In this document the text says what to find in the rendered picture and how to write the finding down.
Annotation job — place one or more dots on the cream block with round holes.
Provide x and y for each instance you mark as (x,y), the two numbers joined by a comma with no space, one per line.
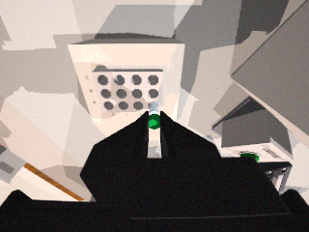
(139,71)

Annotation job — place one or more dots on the grey flat mat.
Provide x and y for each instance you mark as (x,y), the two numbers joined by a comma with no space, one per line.
(38,77)

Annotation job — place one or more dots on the black rectangular block with grey bar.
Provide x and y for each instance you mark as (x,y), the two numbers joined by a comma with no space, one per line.
(277,171)

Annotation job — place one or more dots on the green-capped test tube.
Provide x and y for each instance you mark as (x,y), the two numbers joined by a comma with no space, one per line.
(154,118)

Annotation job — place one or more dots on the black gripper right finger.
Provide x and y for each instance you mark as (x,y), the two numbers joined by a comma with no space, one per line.
(182,142)

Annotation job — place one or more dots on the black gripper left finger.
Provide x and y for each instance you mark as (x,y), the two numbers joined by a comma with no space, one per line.
(126,141)

